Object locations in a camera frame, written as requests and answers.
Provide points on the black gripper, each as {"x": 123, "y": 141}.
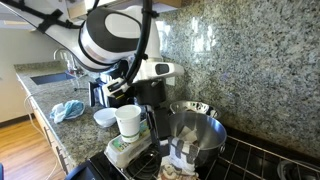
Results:
{"x": 151, "y": 93}

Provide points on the patterned kitchen towel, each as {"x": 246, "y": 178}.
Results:
{"x": 180, "y": 156}

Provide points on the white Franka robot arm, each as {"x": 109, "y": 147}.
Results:
{"x": 110, "y": 36}

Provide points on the large steel mixing bowl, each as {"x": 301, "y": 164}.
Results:
{"x": 210, "y": 133}

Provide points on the small white ceramic bowl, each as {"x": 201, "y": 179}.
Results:
{"x": 105, "y": 116}

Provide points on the white paper cup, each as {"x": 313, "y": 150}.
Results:
{"x": 128, "y": 123}

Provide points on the egg carton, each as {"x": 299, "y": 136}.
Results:
{"x": 123, "y": 150}

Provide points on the black coil burner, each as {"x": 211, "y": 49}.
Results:
{"x": 145, "y": 166}

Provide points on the black steel air fryer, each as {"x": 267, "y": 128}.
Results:
{"x": 96, "y": 95}

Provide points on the black electric stove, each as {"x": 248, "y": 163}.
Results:
{"x": 100, "y": 166}

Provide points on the light blue cloth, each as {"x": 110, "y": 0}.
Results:
{"x": 68, "y": 110}

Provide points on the wooden base cabinet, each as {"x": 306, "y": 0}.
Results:
{"x": 63, "y": 156}

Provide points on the chrome sink faucet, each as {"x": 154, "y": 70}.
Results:
{"x": 68, "y": 61}

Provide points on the kitchen sink basin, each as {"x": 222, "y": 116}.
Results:
{"x": 51, "y": 78}

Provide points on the steel pot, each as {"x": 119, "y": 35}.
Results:
{"x": 296, "y": 170}

